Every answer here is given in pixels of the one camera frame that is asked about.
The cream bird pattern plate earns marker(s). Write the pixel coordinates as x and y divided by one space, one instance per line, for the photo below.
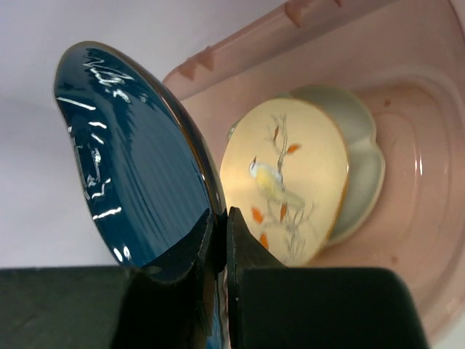
286 168

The pink translucent plastic bin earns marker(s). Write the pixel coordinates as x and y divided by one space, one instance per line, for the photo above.
405 61

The white divided round plate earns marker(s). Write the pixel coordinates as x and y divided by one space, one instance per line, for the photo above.
366 162

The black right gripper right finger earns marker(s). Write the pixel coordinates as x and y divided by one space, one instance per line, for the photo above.
274 306

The dark blue leaf plate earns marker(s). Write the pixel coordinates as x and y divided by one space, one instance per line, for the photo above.
150 183

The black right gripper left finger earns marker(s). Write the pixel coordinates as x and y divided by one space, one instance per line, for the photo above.
109 305

